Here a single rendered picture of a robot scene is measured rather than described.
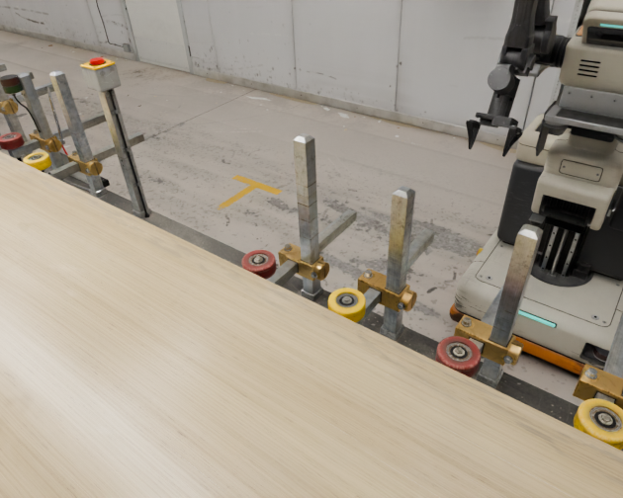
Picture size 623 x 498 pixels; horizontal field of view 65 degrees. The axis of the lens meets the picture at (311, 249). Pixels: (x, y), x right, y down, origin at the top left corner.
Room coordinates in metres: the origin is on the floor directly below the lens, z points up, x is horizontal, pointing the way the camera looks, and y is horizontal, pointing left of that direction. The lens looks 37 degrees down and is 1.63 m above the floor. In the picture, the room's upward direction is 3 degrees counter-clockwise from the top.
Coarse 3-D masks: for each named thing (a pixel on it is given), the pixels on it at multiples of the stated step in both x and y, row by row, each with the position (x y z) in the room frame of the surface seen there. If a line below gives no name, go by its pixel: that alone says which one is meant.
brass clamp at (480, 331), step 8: (472, 320) 0.75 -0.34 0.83; (456, 328) 0.73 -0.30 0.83; (464, 328) 0.73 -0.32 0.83; (472, 328) 0.72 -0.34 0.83; (480, 328) 0.72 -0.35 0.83; (488, 328) 0.72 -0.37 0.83; (464, 336) 0.72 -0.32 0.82; (472, 336) 0.71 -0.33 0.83; (480, 336) 0.70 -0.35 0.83; (488, 336) 0.70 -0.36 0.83; (512, 336) 0.70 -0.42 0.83; (488, 344) 0.68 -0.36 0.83; (496, 344) 0.68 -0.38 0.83; (512, 344) 0.67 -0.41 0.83; (520, 344) 0.67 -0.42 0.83; (488, 352) 0.68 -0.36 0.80; (496, 352) 0.67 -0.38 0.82; (504, 352) 0.66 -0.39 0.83; (512, 352) 0.66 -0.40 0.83; (520, 352) 0.67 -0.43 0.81; (496, 360) 0.67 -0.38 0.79; (504, 360) 0.65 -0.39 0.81; (512, 360) 0.65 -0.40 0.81
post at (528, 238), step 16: (528, 224) 0.70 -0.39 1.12; (528, 240) 0.68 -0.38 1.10; (512, 256) 0.69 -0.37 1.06; (528, 256) 0.67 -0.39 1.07; (512, 272) 0.69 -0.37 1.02; (528, 272) 0.67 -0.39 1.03; (512, 288) 0.68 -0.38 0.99; (512, 304) 0.68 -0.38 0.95; (496, 320) 0.69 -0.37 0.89; (512, 320) 0.67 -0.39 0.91; (496, 336) 0.68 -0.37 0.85; (496, 368) 0.67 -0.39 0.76
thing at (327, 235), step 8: (344, 216) 1.20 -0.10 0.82; (352, 216) 1.21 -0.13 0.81; (336, 224) 1.17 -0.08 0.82; (344, 224) 1.18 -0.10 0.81; (320, 232) 1.13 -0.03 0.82; (328, 232) 1.13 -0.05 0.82; (336, 232) 1.14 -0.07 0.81; (320, 240) 1.09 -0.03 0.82; (328, 240) 1.11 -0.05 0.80; (320, 248) 1.08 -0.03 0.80; (288, 264) 1.00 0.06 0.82; (296, 264) 1.00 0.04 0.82; (280, 272) 0.97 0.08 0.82; (288, 272) 0.97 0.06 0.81; (296, 272) 0.99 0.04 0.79; (272, 280) 0.94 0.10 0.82; (280, 280) 0.94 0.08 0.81; (288, 280) 0.97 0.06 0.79
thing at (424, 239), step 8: (424, 232) 1.07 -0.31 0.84; (432, 232) 1.07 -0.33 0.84; (416, 240) 1.04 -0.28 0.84; (424, 240) 1.04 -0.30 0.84; (432, 240) 1.07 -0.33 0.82; (416, 248) 1.00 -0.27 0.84; (424, 248) 1.03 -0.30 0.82; (408, 256) 0.97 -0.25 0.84; (416, 256) 0.99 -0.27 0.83; (408, 264) 0.96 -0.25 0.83; (384, 272) 0.92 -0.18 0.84; (368, 296) 0.83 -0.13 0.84; (376, 296) 0.83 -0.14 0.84; (368, 304) 0.80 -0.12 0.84; (376, 304) 0.83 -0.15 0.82; (368, 312) 0.80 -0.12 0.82; (360, 320) 0.77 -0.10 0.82
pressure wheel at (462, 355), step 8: (456, 336) 0.64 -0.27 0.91; (440, 344) 0.62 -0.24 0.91; (448, 344) 0.62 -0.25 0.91; (456, 344) 0.62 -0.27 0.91; (464, 344) 0.62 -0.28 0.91; (472, 344) 0.62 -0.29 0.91; (440, 352) 0.60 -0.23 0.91; (448, 352) 0.60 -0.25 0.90; (456, 352) 0.60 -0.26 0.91; (464, 352) 0.60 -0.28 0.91; (472, 352) 0.60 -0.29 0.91; (480, 352) 0.60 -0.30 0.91; (440, 360) 0.59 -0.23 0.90; (448, 360) 0.58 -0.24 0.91; (456, 360) 0.58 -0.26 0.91; (464, 360) 0.58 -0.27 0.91; (472, 360) 0.58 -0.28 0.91; (480, 360) 0.58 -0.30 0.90; (456, 368) 0.57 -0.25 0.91; (464, 368) 0.56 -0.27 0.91; (472, 368) 0.57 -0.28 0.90
